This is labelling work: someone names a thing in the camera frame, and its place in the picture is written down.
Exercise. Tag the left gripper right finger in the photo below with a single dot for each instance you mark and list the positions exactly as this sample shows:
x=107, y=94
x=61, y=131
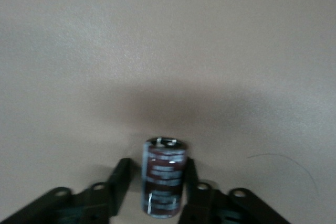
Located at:
x=210, y=208

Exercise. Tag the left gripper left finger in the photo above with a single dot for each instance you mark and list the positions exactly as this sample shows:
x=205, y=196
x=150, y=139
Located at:
x=86, y=205

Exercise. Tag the white-printed dark capacitor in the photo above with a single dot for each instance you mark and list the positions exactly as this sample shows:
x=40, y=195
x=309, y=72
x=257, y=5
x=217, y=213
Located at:
x=164, y=176

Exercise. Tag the brown table cover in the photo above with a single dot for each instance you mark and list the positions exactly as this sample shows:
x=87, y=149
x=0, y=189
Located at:
x=157, y=51

